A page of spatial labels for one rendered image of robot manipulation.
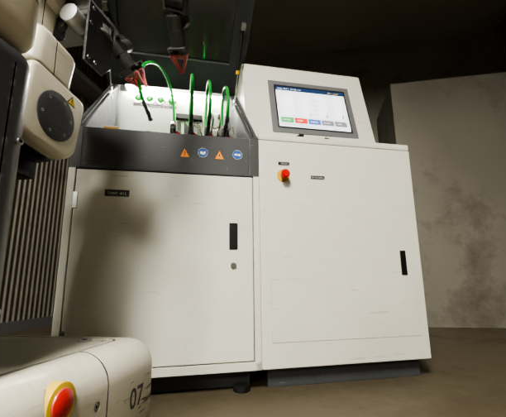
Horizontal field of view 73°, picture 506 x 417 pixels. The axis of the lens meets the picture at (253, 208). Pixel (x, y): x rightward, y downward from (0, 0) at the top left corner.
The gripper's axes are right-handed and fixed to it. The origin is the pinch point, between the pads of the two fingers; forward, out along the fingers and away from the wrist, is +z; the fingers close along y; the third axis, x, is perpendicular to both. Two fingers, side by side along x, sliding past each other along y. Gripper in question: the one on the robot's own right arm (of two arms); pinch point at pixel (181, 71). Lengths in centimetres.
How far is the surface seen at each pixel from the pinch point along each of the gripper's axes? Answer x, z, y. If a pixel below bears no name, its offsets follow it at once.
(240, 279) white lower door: -22, 63, -51
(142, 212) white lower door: 13, 40, -40
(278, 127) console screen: -40, 33, 23
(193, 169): -4.6, 30.6, -24.6
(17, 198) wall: 174, 116, 98
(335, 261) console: -59, 65, -41
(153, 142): 10.4, 21.1, -20.2
